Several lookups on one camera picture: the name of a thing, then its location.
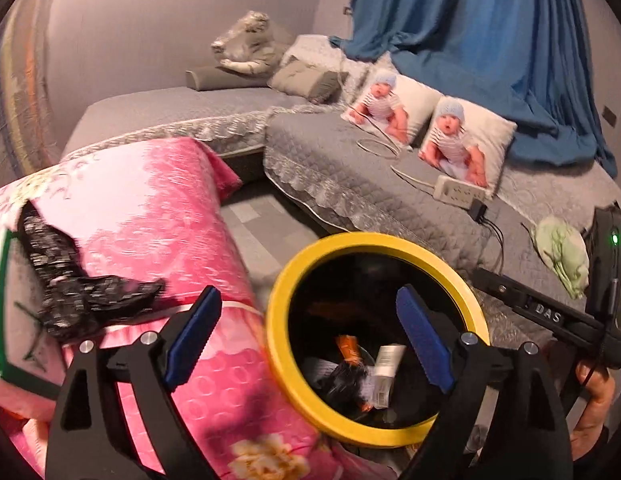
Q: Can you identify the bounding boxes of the pink floral table cover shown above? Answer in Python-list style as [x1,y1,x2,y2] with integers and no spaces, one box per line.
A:
[0,138,393,479]

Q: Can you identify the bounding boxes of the grey quilted sofa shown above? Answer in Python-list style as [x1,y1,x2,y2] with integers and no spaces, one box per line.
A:
[61,84,621,356]

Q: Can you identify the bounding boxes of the person's right hand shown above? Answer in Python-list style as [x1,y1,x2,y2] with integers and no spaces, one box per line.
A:
[570,361,615,460]

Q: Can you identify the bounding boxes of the white cable on sofa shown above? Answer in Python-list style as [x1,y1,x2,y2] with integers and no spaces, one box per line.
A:
[347,104,437,194]

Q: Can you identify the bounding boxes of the black charger plug cable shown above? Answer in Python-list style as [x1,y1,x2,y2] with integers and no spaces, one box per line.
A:
[467,198,507,273]

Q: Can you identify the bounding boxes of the wrapped plush cat toy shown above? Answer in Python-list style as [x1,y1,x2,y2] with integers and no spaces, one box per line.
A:
[211,11,283,77]

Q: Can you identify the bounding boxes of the white power strip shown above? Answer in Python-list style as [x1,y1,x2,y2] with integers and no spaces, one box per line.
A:
[433,176,486,209]

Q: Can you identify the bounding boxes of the white quilted cushion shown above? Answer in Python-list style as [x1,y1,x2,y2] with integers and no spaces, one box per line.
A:
[280,35,373,104]

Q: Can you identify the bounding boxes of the baby print pillow near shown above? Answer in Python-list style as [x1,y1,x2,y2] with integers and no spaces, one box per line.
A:
[419,96,517,197]

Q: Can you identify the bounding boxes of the baby print pillow far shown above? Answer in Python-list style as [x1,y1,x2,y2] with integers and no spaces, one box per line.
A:
[341,68,443,148]

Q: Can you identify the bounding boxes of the grey brown small cushion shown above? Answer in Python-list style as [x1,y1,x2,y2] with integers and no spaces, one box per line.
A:
[268,56,349,104]

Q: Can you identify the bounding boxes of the yellow rimmed trash bin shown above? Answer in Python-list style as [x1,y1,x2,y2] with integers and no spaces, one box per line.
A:
[265,233,489,448]

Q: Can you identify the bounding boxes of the grey bolster pillow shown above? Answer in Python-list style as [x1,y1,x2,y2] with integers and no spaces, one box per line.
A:
[186,66,271,91]

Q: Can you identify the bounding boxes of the baby print pillow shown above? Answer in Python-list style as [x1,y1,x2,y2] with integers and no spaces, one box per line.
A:
[341,68,443,148]
[419,96,517,197]

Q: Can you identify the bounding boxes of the green white crumpled cloth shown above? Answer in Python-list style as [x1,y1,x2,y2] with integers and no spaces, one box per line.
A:
[531,216,589,299]

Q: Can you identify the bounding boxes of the green white milk carton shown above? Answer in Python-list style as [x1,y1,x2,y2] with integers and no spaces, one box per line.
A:
[0,228,66,401]

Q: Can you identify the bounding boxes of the black wrapper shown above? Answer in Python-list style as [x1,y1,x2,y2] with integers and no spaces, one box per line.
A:
[16,200,166,344]

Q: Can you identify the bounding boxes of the blue curtain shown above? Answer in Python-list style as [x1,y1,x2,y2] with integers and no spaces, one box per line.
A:
[331,0,617,176]

